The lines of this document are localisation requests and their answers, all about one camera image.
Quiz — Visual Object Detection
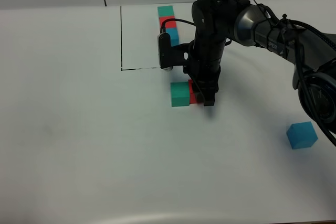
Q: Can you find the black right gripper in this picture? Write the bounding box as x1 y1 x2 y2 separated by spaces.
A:
183 39 226 106

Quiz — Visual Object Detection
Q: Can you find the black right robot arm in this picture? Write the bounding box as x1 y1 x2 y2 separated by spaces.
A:
184 0 335 143

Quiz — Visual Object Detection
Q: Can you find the blue template block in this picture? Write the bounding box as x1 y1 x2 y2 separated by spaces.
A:
166 27 180 47

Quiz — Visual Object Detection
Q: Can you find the red template block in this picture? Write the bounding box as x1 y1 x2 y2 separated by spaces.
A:
159 16 177 29

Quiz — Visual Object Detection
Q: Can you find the green template block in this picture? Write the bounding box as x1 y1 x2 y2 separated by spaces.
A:
157 5 174 18

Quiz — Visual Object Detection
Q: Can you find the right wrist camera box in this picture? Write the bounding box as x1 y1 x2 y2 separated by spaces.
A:
157 33 194 69

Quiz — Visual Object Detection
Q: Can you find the black right camera cable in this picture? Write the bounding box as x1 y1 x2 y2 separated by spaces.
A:
160 18 197 34

